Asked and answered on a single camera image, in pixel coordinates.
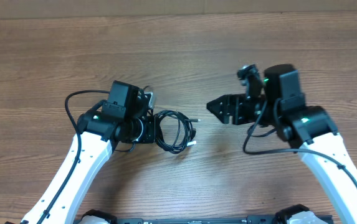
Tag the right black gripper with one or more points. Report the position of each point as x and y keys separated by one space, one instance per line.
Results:
x=227 y=103

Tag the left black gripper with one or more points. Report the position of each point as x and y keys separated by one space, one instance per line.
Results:
x=150 y=134

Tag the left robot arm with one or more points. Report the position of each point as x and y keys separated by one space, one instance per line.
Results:
x=124 y=117

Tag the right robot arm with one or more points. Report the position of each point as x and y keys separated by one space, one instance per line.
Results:
x=277 y=100

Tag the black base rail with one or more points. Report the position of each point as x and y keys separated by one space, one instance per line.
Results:
x=251 y=219

